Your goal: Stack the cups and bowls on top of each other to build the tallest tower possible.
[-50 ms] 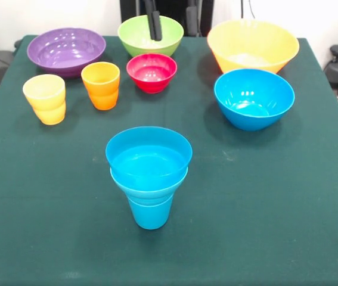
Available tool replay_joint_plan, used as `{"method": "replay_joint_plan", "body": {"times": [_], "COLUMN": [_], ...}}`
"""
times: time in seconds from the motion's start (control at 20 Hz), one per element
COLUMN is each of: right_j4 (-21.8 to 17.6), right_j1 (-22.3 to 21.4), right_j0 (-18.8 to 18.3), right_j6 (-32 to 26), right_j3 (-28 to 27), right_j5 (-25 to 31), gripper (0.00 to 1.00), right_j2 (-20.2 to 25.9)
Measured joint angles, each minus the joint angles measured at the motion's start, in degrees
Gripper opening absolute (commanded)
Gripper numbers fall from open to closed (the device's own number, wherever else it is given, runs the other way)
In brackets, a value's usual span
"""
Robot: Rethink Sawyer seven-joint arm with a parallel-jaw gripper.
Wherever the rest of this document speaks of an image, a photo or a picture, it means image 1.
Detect orange cup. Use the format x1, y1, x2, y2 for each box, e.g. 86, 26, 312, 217
80, 61, 121, 111

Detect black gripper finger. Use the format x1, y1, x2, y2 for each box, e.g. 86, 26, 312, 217
185, 0, 198, 36
144, 0, 163, 42

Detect pink red bowl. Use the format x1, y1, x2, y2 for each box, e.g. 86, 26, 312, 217
126, 53, 178, 94

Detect dark green tablecloth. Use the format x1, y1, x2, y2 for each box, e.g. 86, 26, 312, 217
0, 35, 338, 286

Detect green bowl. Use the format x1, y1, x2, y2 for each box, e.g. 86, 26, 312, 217
117, 14, 185, 58

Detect purple bowl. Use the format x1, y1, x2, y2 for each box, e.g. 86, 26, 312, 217
26, 27, 107, 79

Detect shallow blue bowl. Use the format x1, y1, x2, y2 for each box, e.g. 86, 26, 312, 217
105, 126, 194, 192

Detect large blue bowl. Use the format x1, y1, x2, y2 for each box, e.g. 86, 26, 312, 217
213, 68, 296, 132

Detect black wall cable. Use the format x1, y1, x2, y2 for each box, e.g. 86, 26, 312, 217
239, 0, 258, 21

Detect large yellow bowl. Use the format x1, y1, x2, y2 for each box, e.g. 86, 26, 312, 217
207, 19, 300, 75

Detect yellow cup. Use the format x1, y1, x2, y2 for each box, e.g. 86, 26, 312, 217
22, 74, 67, 126

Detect blue cup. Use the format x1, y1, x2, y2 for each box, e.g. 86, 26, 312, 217
126, 193, 175, 231

